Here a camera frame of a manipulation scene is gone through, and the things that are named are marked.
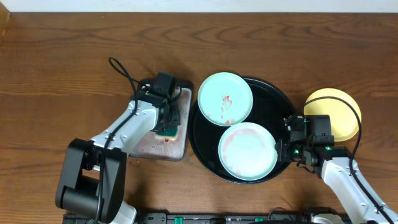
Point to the green scouring sponge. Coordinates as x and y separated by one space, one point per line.
168 133

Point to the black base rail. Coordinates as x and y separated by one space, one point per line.
276 215

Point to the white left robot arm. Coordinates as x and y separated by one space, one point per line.
93 174

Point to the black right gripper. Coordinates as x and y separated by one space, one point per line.
282 151

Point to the black round tray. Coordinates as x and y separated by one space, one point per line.
270 107

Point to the black rectangular soapy tray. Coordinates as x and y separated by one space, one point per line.
153 147

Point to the pale yellow plate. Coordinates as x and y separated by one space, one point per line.
344 124

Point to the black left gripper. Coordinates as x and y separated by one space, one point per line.
173 117

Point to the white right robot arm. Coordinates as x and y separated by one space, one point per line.
362 204

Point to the mint green plate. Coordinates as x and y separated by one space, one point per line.
225 99
247 151

